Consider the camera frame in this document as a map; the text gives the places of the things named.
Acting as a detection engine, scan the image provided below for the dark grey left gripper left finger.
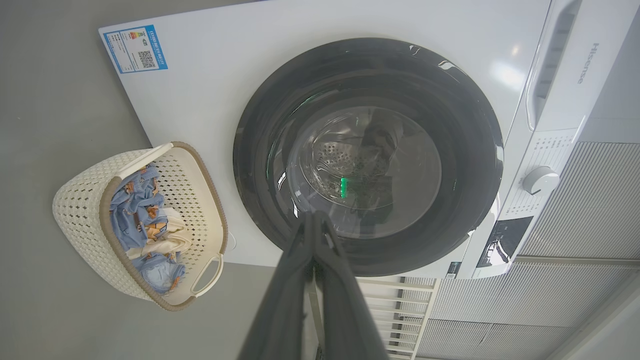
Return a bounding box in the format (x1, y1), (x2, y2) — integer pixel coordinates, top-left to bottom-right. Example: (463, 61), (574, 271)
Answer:
(237, 211), (315, 360)

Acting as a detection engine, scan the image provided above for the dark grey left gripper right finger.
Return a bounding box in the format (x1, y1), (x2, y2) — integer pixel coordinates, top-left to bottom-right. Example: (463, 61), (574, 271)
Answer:
(313, 211), (391, 360)

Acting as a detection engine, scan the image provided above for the cream and blue garment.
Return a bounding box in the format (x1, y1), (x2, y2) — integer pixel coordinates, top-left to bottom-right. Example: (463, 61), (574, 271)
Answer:
(127, 207), (193, 295)

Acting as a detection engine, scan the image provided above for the blue garment with orange print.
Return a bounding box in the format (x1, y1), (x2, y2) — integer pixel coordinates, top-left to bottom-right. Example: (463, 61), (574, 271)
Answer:
(110, 165), (168, 252)

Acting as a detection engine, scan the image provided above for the black round glass washer door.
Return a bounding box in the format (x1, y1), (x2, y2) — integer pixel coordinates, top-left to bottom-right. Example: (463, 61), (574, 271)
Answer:
(233, 37), (504, 277)

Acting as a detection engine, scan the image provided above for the black washer display panel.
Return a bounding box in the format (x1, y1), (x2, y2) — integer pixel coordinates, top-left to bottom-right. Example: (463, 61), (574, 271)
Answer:
(476, 216), (534, 269)

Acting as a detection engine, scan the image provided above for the white front-load washing machine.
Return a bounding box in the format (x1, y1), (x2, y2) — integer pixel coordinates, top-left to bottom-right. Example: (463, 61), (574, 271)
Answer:
(98, 0), (640, 281)

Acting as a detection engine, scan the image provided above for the white control dial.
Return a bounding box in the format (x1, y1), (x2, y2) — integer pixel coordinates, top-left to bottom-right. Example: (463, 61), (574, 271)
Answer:
(522, 166), (561, 196)

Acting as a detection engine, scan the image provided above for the white slatted rack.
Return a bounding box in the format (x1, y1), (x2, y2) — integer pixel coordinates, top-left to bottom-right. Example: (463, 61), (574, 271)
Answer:
(357, 276), (441, 360)

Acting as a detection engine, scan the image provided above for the cream perforated laundry basket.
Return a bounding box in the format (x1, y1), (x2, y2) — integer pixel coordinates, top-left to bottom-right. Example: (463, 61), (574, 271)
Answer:
(52, 141), (229, 312)

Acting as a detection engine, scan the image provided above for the white detergent drawer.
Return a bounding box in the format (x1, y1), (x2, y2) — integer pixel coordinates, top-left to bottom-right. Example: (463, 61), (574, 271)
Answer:
(525, 0), (583, 132)

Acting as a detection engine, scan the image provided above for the blue energy label sticker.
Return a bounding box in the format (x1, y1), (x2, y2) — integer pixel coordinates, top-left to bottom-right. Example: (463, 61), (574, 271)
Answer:
(102, 25), (168, 75)

